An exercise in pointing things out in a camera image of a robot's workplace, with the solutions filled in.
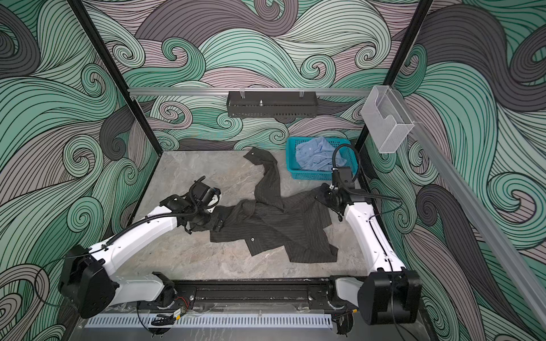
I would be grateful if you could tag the dark grey pinstripe shirt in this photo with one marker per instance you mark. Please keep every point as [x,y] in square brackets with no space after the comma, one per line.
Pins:
[270,221]

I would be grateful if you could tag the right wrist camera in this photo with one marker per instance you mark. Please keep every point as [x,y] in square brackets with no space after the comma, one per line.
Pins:
[342,177]

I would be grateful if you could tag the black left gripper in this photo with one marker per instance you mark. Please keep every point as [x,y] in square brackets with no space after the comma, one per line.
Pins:
[214,222]

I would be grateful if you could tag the black vertical frame post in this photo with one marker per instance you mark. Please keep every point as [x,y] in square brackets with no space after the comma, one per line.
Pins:
[407,42]
[99,45]

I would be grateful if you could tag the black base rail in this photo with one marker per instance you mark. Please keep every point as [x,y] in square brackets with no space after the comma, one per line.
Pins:
[334,294]

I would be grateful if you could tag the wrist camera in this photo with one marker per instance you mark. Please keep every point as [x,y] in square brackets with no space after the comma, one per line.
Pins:
[204,196]
[342,177]

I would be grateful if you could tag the teal plastic basket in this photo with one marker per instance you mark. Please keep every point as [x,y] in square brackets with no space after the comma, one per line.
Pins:
[294,168]

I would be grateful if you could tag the black vertical frame post left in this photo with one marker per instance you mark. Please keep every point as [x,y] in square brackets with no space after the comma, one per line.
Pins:
[99,45]

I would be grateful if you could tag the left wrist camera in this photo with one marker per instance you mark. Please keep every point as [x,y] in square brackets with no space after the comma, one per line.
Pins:
[204,196]

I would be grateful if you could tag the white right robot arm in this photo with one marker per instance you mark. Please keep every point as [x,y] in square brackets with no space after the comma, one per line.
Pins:
[390,293]

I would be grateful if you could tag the black perforated wall tray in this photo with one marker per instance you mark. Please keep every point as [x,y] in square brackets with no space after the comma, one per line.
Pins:
[272,105]

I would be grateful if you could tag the aluminium side wall rail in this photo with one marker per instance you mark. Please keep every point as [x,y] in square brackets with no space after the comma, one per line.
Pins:
[515,266]

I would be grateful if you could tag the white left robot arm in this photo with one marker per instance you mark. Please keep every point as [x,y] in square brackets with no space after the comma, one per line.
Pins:
[89,278]

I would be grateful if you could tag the clear plastic wall bin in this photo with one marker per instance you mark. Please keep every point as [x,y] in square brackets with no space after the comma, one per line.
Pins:
[387,117]

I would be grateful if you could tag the black vertical frame post right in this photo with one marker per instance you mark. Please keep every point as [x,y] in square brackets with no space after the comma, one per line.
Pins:
[407,42]

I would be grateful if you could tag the white slotted cable duct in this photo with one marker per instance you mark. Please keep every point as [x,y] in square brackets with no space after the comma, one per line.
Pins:
[216,320]

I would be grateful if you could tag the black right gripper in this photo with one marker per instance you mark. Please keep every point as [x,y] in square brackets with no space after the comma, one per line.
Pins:
[322,195]

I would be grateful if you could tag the light blue shirt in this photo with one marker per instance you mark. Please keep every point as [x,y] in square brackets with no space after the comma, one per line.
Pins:
[315,155]

